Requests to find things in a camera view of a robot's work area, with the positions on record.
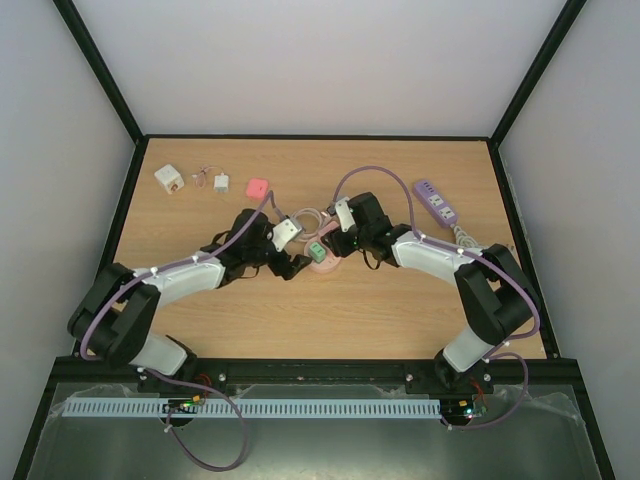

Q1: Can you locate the green plug adapter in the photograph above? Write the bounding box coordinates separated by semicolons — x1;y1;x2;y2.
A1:
308;241;327;264

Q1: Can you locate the round pink socket base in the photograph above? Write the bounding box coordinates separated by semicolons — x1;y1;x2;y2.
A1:
309;251;342;274

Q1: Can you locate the red pink plug adapter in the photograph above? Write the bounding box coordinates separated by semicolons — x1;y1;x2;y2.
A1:
245;177;269;201

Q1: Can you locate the purple power strip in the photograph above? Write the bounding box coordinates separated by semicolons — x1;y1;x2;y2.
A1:
412;179;458;228

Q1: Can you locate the white charger plug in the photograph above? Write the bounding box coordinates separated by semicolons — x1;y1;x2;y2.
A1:
213;173;230;193

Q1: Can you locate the white tiger cube plug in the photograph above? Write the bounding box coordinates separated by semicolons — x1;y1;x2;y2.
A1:
154;164;185;194

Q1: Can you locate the pale pink socket cube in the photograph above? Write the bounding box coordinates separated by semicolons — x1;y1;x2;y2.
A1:
317;221;339;238

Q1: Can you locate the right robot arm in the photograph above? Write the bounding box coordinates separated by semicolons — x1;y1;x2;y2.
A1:
323;192;539;392

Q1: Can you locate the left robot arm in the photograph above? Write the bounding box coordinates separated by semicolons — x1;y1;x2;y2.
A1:
67;209;312;376

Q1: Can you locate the grey metal tray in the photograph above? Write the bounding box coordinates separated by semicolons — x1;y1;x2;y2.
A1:
28;384;600;479

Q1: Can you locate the pink coiled cable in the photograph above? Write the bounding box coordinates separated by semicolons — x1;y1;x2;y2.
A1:
291;207;329;241

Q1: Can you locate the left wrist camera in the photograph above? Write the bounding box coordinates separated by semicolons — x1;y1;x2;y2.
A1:
271;217;303;252

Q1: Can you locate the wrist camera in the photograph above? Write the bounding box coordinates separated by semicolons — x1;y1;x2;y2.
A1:
271;217;303;252
326;196;356;233

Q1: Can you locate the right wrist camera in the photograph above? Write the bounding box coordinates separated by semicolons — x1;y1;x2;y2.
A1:
326;196;356;233

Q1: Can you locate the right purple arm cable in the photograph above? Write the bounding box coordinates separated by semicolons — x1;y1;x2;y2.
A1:
333;165;542;432

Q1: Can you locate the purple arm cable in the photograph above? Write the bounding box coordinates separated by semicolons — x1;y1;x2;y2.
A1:
79;190;249;472
333;165;542;432

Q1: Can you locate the white slotted cable duct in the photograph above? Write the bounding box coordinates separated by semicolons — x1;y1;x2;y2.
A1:
61;398;441;419

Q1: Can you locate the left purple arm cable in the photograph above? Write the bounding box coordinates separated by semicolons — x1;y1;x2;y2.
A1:
79;190;249;472

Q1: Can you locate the black frame rail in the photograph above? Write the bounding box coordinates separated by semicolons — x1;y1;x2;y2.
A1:
52;357;581;391

